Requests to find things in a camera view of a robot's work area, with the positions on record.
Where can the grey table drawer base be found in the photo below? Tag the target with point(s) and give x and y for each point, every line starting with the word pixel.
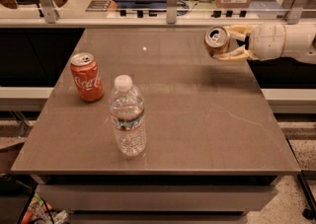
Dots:
pixel 94 204

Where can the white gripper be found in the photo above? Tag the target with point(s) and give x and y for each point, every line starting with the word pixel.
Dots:
pixel 268 40

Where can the left metal glass bracket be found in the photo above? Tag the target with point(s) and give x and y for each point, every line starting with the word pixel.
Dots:
pixel 49 12

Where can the red Coca-Cola can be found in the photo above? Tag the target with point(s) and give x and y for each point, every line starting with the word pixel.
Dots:
pixel 86 76

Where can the orange gold soda can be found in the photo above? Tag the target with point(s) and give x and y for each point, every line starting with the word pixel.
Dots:
pixel 216 40

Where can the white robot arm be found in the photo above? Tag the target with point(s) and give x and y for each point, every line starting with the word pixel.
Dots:
pixel 299 43

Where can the colourful clutter under table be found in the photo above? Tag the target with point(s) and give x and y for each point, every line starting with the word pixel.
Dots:
pixel 41 212

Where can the clear plastic water bottle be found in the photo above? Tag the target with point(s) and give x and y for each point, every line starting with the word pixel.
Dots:
pixel 127 112

